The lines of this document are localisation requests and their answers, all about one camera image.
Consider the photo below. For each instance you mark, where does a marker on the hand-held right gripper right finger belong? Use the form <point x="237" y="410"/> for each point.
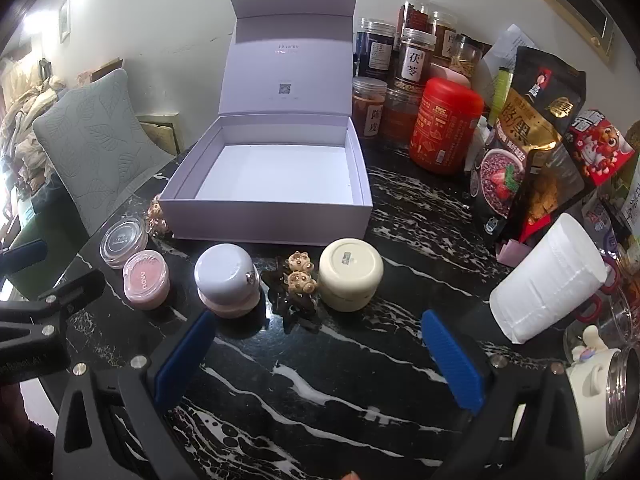
<point x="452" y="360"/>

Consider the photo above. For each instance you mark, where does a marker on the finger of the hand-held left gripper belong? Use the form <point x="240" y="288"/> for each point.
<point x="25" y="255"/>
<point x="50" y="310"/>

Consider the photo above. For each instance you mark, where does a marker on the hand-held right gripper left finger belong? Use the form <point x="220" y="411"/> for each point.
<point x="185" y="360"/>

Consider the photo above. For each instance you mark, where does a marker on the pink heart-lid blush pot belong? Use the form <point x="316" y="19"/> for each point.
<point x="145" y="282"/>

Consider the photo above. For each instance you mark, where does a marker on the lavender round dome container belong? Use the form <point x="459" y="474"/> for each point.
<point x="225" y="270"/>

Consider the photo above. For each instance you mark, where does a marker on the cream round jar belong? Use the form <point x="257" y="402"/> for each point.
<point x="350" y="270"/>

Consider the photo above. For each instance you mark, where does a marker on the amber hair clip with bears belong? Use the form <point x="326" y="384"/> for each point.
<point x="157" y="220"/>

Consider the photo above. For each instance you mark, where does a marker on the dark hair clip with bears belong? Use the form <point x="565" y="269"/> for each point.
<point x="300" y="285"/>

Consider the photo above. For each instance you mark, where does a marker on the white hinged gift box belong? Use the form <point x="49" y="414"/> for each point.
<point x="280" y="175"/>

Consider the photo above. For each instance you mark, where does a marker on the person's left forearm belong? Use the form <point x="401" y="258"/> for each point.
<point x="20" y="420"/>

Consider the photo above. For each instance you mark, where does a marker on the dark green chair seat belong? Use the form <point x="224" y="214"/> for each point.
<point x="45" y="225"/>

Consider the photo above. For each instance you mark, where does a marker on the small pink paper box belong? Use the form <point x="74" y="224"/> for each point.
<point x="510" y="256"/>

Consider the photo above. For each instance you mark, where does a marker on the white paper towel roll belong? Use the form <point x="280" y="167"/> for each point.
<point x="547" y="280"/>

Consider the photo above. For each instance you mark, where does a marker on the grey cushion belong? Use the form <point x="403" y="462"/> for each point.
<point x="95" y="145"/>

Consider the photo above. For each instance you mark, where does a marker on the white ceramic teapot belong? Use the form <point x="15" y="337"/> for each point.
<point x="590" y="385"/>

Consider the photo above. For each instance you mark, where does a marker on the pile of beige cloth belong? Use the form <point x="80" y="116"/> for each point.
<point x="30" y="105"/>

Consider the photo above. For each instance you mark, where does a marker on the perforated wooden board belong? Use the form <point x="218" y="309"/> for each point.
<point x="162" y="135"/>

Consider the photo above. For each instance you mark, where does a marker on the white and blue snack packet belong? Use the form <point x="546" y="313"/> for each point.
<point x="600" y="220"/>

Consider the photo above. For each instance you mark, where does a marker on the red canister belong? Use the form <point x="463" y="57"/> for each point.
<point x="442" y="130"/>

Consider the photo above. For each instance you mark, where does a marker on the black and gold cereal bag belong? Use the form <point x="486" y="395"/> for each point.
<point x="530" y="125"/>

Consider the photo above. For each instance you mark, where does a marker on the red cartoon snack packet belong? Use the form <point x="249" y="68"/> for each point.
<point x="600" y="147"/>

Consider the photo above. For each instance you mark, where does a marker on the green lidded canister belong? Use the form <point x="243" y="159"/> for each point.
<point x="502" y="90"/>

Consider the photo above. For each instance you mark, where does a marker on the cluster of clear lidded jars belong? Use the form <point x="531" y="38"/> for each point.
<point x="417" y="55"/>

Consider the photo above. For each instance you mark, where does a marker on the white printed paper sheet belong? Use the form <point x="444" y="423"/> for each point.
<point x="515" y="42"/>

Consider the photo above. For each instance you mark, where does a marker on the small wall picture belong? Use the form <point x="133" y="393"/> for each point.
<point x="64" y="17"/>

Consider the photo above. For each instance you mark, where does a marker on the gold picture frame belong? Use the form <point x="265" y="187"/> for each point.
<point x="597" y="40"/>

